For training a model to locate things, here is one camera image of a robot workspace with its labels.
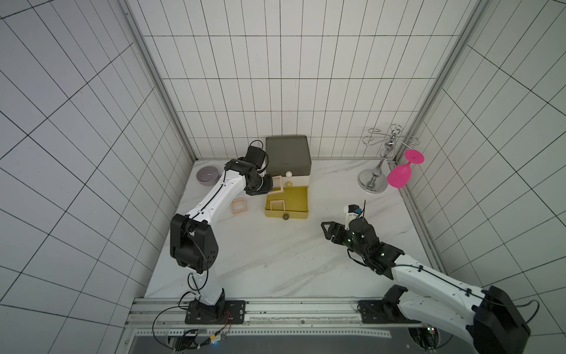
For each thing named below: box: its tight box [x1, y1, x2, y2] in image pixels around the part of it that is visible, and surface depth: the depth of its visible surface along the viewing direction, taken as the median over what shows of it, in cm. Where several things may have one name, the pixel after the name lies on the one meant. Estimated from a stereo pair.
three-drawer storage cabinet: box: [264, 134, 312, 221], surface depth 99 cm
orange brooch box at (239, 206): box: [231, 197, 248, 215], surface depth 102 cm
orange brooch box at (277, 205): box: [269, 199, 286, 211], surface depth 101 cm
